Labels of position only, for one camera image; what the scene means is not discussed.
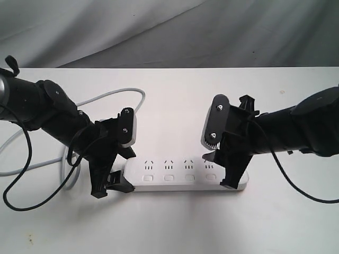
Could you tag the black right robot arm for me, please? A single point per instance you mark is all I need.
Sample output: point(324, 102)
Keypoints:
point(309, 127)

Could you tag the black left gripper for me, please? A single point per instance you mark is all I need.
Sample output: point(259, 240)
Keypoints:
point(98, 144)

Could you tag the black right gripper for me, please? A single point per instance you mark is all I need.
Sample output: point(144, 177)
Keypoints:
point(234, 153)

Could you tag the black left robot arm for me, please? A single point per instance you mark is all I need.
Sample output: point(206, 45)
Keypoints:
point(44, 105)

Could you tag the white backdrop cloth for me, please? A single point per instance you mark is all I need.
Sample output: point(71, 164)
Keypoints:
point(170, 34)

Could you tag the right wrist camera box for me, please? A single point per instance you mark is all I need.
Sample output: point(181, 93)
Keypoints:
point(215, 122)

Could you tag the white five-outlet power strip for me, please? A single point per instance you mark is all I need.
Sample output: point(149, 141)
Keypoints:
point(174, 174)

